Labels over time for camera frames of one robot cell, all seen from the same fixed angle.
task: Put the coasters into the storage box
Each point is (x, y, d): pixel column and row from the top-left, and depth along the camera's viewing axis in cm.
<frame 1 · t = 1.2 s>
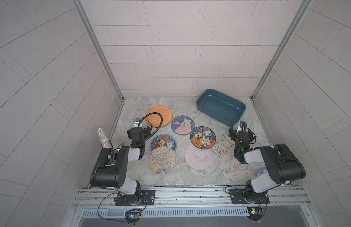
left hand: (142, 124, 94), fingers open
right hand: (239, 125, 93), fingers open
teal storage box: (220, 107, 111), point 2 cm above the table
orange round coaster: (153, 117, 75), point 25 cm above the table
purple bunny coaster: (182, 125, 101), on the table
colourful cartoon animals coaster: (203, 137, 95), on the table
blue bear coaster: (163, 140, 94), on the table
beige mandala coaster: (162, 160, 84), on the table
pink unicorn coaster: (197, 159, 86), on the table
cream cat coaster: (224, 144, 93), on the table
white butterfly flower coaster: (233, 170, 82), on the table
glitter microphone on stand: (104, 138, 70), point 22 cm above the table

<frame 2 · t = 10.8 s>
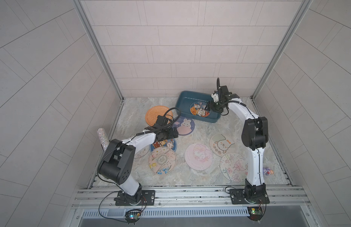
left hand: (175, 132, 92), fingers open
right hand: (208, 107, 100), fingers open
teal storage box: (185, 98, 117), point 2 cm above the table
colourful cartoon animals coaster: (200, 109, 111), on the table
the other named things where they were.

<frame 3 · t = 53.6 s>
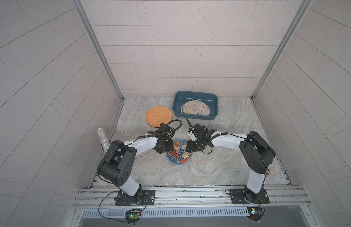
left hand: (174, 148, 90), fingers open
right hand: (188, 150, 89), fingers open
blue bear coaster: (179, 155, 86), on the table
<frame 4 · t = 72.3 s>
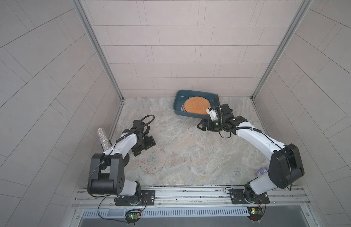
left hand: (151, 144, 89), fingers open
right hand: (201, 126, 84), fingers open
orange round coaster: (197, 105, 110), point 3 cm above the table
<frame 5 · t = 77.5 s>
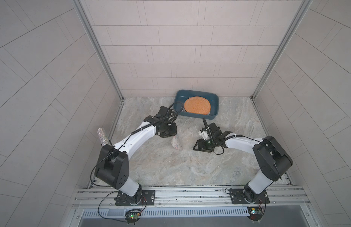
left hand: (179, 131, 84), fingers closed
right hand: (196, 149, 87), fingers open
